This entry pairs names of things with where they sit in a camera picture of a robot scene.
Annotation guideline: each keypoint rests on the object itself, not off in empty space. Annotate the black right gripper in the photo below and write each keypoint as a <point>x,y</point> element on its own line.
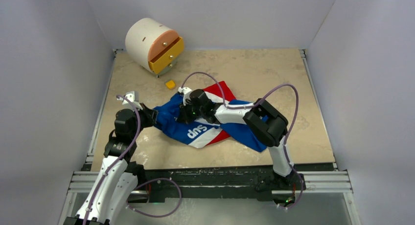
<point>184,117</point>

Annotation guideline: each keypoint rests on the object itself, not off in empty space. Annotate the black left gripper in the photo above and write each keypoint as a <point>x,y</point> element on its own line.
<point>149,114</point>

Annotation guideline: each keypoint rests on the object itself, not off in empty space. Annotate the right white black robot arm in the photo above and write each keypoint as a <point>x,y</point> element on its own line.
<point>264,123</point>

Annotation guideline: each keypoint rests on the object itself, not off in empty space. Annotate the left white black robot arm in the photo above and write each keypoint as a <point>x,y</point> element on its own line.
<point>118,175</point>

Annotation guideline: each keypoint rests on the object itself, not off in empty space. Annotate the small yellow grey block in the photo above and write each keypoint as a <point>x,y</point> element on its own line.
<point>170,84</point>

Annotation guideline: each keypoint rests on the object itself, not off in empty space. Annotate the round white drawer cabinet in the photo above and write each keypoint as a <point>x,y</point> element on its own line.
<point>153,46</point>

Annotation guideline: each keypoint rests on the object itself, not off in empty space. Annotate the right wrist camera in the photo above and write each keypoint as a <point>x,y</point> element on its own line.
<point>185,92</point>

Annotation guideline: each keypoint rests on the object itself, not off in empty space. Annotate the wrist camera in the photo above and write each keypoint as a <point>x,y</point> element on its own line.
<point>185,92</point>
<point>130,99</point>

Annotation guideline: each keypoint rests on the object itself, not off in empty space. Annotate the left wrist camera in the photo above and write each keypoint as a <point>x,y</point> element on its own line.
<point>130,99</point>

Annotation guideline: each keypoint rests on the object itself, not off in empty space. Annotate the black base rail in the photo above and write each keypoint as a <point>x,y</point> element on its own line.
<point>247,182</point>

